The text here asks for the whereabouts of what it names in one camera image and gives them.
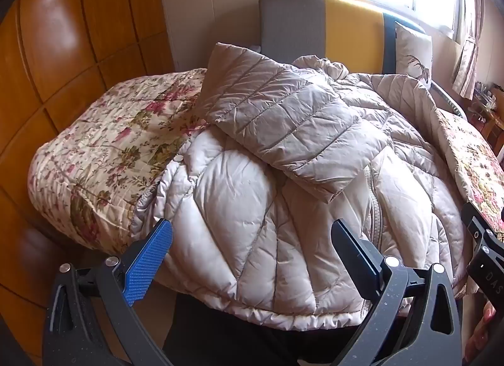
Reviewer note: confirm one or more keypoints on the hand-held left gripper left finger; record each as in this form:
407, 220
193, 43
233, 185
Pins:
147, 263

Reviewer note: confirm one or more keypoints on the grey curved bed rail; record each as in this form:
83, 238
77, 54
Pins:
447, 96

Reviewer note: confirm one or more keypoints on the patterned beige curtain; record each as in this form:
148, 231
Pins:
470, 35

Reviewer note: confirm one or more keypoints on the deer print pillow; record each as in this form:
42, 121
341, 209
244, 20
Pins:
413, 51

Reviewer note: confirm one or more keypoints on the grey yellow teal headboard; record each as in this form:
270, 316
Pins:
354, 35

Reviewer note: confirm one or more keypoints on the floral quilted bedspread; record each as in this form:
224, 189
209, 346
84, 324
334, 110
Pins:
110, 145

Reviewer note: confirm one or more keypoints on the beige quilted puffer jacket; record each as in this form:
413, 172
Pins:
236, 212

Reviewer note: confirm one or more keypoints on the person's right hand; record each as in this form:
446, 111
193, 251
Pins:
482, 330

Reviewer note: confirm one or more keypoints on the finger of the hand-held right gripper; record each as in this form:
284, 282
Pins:
478, 220

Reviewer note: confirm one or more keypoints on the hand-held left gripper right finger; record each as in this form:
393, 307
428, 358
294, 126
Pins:
354, 248

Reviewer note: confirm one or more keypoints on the wooden wardrobe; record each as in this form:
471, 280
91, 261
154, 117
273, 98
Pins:
78, 35

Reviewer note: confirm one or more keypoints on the person's dark trousers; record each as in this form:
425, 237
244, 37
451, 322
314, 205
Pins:
236, 344

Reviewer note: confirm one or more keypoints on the cluttered wooden desk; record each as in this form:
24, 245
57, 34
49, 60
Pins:
490, 106

